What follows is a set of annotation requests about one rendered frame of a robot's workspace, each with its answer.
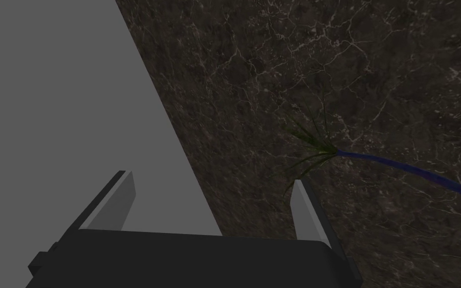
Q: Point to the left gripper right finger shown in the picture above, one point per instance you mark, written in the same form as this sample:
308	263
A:
308	218

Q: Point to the blue brush with green bristles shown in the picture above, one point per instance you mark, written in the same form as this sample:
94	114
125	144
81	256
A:
394	164

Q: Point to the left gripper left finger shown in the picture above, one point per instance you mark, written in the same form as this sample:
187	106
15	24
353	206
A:
108	206

